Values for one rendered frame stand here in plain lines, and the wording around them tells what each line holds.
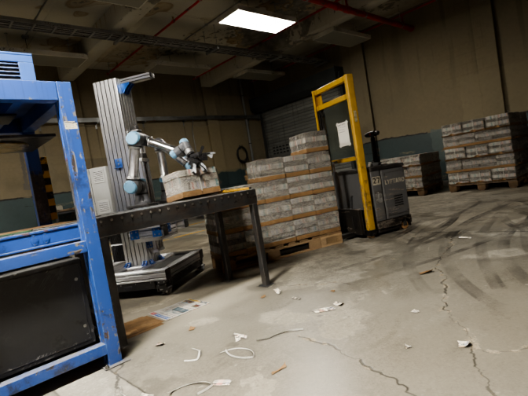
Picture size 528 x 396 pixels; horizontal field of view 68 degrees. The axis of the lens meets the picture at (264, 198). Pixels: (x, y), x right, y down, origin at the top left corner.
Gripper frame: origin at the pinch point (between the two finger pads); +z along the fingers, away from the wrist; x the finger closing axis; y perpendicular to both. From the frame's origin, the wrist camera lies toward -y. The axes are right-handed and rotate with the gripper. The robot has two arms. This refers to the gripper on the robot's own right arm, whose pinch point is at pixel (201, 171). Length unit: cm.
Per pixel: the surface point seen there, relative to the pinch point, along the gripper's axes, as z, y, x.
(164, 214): 39, -14, 57
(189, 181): 2.5, 9.3, 8.8
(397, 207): 83, 7, -238
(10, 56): -45, -66, 129
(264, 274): 95, 20, -22
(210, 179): 3.3, 9.2, -11.3
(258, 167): -14, 29, -93
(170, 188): -4.1, 26.6, 16.8
